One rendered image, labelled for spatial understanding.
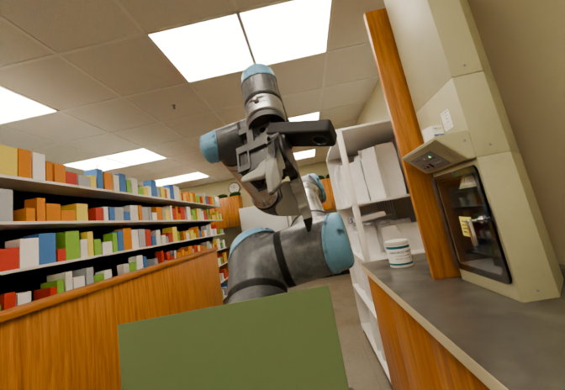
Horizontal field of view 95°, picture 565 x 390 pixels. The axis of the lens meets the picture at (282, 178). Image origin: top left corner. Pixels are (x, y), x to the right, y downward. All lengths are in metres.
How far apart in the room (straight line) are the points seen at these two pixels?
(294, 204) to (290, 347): 0.21
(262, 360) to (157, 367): 0.13
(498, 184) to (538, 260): 0.26
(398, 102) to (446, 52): 0.37
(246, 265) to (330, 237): 0.17
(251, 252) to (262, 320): 0.20
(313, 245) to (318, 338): 0.19
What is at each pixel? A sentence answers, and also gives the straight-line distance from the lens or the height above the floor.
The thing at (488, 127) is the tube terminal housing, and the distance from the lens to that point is 1.15.
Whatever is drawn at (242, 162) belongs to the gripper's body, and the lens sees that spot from 0.43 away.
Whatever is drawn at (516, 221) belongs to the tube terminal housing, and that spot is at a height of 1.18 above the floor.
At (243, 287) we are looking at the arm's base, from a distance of 0.50.
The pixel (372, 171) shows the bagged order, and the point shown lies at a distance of 2.29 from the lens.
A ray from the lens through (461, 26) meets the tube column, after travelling 1.29.
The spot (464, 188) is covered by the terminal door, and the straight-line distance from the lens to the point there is 1.17.
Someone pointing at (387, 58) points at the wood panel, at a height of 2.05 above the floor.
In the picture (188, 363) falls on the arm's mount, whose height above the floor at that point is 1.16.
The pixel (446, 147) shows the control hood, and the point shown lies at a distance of 1.08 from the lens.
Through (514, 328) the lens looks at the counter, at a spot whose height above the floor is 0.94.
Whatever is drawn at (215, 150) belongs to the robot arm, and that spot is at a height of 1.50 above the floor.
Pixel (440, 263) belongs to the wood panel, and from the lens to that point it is 1.43.
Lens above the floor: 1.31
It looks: 10 degrees up
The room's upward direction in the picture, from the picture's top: 10 degrees counter-clockwise
